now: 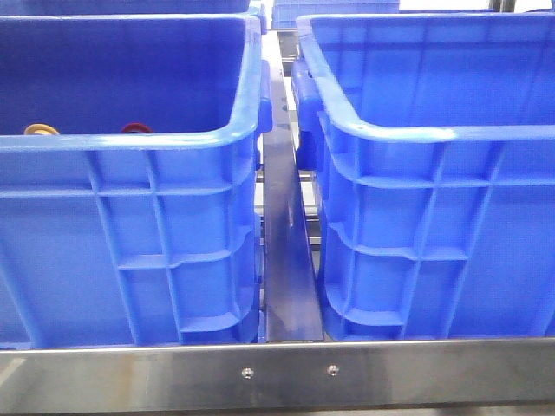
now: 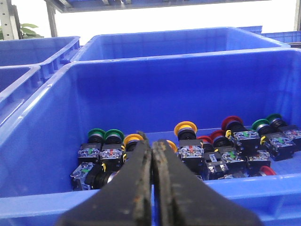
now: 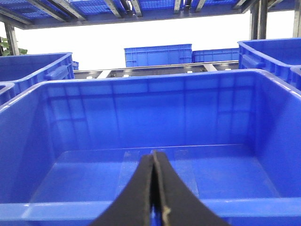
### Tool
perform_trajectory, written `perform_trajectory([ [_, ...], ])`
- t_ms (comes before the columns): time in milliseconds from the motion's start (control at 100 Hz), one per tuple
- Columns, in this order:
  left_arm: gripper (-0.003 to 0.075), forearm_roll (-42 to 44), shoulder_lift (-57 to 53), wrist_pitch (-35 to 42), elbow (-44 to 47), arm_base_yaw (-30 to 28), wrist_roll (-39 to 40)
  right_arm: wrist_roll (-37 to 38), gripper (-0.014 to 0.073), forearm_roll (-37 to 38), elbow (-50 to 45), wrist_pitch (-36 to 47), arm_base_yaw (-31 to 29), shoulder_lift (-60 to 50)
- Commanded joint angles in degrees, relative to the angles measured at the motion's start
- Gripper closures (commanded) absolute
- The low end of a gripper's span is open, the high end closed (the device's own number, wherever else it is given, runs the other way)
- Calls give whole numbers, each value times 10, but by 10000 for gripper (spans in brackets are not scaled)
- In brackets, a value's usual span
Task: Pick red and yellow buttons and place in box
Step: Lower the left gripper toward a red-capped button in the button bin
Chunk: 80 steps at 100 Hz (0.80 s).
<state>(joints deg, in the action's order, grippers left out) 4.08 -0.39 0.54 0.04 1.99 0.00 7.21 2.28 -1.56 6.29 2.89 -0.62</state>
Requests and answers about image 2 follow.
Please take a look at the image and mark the red button lying front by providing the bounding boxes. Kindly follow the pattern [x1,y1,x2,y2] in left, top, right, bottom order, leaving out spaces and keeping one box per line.
[246,150,276,177]

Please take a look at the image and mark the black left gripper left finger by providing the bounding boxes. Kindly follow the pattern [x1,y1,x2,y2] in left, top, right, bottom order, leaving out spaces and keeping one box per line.
[56,131,151,226]

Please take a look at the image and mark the yellow mushroom push button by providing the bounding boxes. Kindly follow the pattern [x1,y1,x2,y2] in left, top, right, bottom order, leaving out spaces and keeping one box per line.
[174,121,205,176]

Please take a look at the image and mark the blue source plastic bin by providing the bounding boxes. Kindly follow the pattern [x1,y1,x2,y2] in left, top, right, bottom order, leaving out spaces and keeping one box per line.
[0,48,301,226]

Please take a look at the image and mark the blue crate background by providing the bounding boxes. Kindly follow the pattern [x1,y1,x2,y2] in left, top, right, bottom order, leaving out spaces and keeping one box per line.
[238,25,301,43]

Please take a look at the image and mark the red mushroom push button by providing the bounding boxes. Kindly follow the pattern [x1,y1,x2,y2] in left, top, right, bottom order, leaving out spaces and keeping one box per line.
[221,115,260,156]

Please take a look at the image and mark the green push button right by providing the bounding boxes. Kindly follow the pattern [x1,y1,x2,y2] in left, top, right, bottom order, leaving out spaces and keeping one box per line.
[252,119,298,161]

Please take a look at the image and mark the black button lying front-left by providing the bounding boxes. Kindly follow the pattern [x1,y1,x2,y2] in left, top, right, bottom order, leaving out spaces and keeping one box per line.
[70,162,118,191]

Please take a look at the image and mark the green push button left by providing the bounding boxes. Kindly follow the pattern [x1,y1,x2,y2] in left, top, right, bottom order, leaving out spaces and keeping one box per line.
[78,128,105,164]

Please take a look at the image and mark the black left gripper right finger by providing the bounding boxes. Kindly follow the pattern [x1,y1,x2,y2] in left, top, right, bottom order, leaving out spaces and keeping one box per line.
[152,140,263,226]

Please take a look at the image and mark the green plant leaves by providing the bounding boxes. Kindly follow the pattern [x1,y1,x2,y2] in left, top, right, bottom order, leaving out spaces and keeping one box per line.
[0,23,44,40]

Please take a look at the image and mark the blue target plastic bin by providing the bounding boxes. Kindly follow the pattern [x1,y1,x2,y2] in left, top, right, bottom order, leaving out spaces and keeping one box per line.
[71,27,289,62]

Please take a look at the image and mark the red push button small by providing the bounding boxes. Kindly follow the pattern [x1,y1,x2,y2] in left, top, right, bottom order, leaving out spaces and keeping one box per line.
[197,136,228,180]

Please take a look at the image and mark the green push button far-right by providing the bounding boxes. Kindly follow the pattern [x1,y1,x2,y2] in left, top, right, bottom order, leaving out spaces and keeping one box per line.
[266,113,301,151]

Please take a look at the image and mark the blue far-left plastic bin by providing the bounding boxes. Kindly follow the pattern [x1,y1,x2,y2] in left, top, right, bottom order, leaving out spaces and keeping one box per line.
[0,36,80,80]

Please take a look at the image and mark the metal rack post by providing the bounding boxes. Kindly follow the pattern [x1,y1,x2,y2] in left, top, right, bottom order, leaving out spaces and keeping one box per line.
[0,0,19,40]

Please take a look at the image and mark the yellow push button behind fingers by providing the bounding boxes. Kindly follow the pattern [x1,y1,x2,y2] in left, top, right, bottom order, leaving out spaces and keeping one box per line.
[124,133,144,163]

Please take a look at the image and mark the red push button middle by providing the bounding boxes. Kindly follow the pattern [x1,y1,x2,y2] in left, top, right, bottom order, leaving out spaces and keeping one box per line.
[210,129,246,173]

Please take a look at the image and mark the blue near-left plastic bin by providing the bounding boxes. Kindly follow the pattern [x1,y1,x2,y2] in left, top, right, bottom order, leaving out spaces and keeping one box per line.
[0,65,43,125]

